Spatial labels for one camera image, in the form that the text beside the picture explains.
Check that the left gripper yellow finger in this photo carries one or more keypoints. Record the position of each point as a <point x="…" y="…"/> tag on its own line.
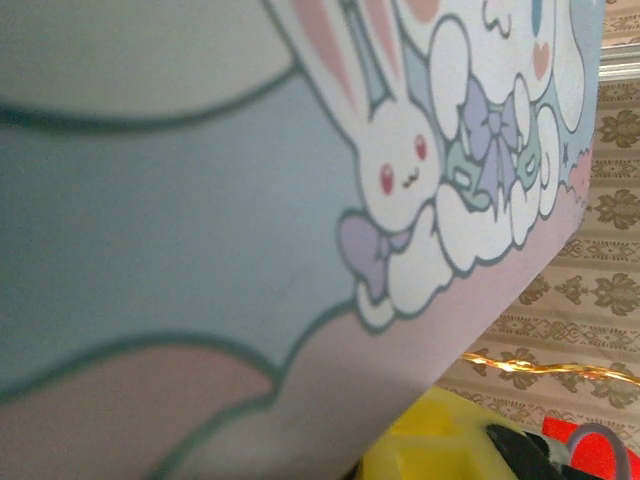
<point x="430" y="440"/>

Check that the aluminium frame post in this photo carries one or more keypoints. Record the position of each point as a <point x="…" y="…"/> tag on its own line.
<point x="620" y="62"/>

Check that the red hourglass shaped ornament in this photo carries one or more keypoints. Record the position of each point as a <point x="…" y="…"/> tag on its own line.
<point x="597" y="455"/>

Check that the pastel bunny print tin box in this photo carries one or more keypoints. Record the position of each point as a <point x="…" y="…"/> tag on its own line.
<point x="200" y="200"/>

